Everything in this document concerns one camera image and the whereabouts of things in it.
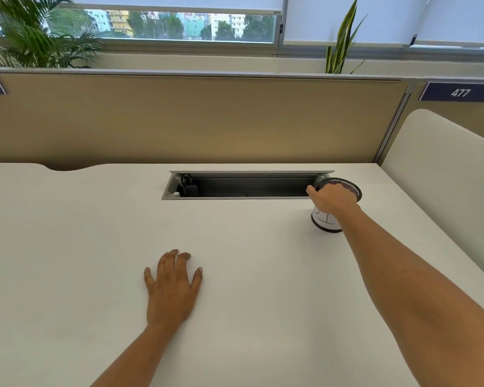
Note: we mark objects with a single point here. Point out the person's left hand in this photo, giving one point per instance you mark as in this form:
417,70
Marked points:
171,292

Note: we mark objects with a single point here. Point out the person's right hand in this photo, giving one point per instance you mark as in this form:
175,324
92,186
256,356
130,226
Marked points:
334,199

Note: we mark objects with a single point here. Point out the person's right thumb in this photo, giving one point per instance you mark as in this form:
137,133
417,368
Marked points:
312,190

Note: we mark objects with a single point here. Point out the person's left little finger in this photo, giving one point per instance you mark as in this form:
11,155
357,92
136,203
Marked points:
149,277

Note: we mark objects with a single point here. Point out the person's left thumb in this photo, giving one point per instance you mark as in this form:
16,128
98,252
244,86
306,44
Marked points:
197,277

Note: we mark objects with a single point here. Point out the person's left middle finger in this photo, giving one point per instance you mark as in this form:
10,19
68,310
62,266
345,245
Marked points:
173,261

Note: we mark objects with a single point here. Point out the black mesh pen holder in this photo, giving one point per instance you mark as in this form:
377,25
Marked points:
324,221

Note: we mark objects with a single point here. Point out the person's left forearm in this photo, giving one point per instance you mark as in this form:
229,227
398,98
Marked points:
139,356

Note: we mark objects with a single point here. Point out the person's right forearm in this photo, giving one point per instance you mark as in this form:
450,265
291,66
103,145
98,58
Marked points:
411,298

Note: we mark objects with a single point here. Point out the black power plug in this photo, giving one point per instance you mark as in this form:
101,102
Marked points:
188,185

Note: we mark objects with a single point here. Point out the white rounded side divider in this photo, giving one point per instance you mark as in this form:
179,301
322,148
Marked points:
439,177

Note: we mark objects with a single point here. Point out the green snake plant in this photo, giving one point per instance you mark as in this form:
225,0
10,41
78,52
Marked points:
342,48

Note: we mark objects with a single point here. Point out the long white roller blind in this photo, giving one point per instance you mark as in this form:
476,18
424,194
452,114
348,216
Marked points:
459,20
347,18

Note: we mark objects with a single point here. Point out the narrow beige desk partition panel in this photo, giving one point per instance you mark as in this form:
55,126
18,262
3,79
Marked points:
480,116

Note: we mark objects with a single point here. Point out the short white roller blind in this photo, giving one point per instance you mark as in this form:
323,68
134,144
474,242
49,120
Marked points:
177,3

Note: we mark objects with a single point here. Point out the green palm plant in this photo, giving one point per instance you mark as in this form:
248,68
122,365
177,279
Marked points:
28,36

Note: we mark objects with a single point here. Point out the grey window frame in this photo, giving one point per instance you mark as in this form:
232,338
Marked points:
280,30

